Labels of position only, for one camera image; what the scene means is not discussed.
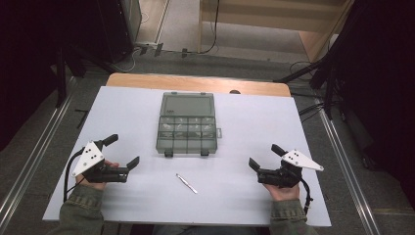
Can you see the aluminium floor rail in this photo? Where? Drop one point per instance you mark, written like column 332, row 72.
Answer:
column 345, row 173
column 36, row 153

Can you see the light wooden frame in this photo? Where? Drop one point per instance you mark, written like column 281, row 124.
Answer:
column 261, row 18

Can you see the person's right hand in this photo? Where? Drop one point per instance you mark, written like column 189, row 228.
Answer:
column 284, row 193

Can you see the black metal stand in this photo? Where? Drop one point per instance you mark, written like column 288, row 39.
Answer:
column 329, row 84
column 61, row 78

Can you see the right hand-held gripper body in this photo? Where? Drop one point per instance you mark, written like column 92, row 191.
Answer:
column 287, row 176

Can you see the group of small shiny parts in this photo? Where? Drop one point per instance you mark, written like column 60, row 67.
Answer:
column 181, row 128

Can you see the small dark round knob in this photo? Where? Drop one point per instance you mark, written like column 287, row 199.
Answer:
column 235, row 92

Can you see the wooden table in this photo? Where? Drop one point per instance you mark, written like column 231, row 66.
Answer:
column 195, row 83

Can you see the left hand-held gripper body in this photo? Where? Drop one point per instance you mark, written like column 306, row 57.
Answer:
column 88, row 159

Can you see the grey clear plastic compartment box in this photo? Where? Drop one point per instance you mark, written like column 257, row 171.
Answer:
column 186, row 106

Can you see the dark cabinet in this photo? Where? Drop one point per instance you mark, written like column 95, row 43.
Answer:
column 114, row 26

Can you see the person's left hand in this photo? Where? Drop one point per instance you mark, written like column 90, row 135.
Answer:
column 93, row 186

